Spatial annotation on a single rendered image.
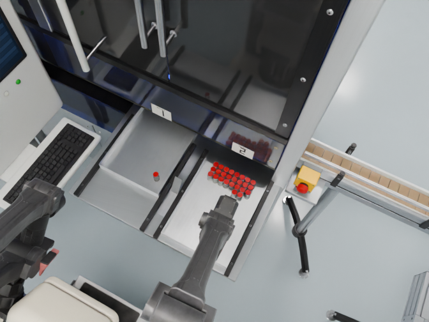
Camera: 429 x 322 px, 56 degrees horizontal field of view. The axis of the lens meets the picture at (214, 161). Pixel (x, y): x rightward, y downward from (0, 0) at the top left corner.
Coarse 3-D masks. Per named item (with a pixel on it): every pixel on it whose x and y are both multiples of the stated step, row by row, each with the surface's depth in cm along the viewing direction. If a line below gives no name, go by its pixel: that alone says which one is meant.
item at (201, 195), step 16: (192, 192) 152; (208, 192) 152; (224, 192) 153; (256, 192) 153; (176, 208) 146; (192, 208) 149; (208, 208) 150; (240, 208) 150; (176, 224) 146; (192, 224) 147; (240, 224) 148; (176, 240) 140; (192, 240) 144; (224, 256) 142
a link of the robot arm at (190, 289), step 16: (208, 224) 93; (224, 224) 95; (208, 240) 85; (224, 240) 92; (192, 256) 79; (208, 256) 79; (192, 272) 72; (208, 272) 75; (160, 288) 66; (176, 288) 67; (192, 288) 68; (192, 304) 67; (208, 320) 64
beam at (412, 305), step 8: (424, 272) 179; (416, 280) 182; (424, 280) 175; (416, 288) 179; (424, 288) 173; (408, 296) 183; (416, 296) 175; (424, 296) 173; (408, 304) 179; (416, 304) 172; (424, 304) 170; (408, 312) 175; (416, 312) 169; (424, 312) 169; (408, 320) 172; (416, 320) 168; (424, 320) 168
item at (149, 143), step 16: (144, 112) 167; (128, 128) 162; (144, 128) 163; (160, 128) 164; (176, 128) 164; (128, 144) 160; (144, 144) 160; (160, 144) 160; (176, 144) 161; (112, 160) 156; (128, 160) 157; (144, 160) 157; (160, 160) 157; (176, 160) 158; (128, 176) 154; (144, 176) 154; (160, 176) 154; (160, 192) 150
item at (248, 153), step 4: (232, 144) 145; (236, 144) 144; (232, 148) 147; (236, 148) 146; (240, 148) 145; (244, 148) 143; (244, 152) 146; (248, 152) 144; (252, 152) 143; (248, 156) 146; (252, 156) 145
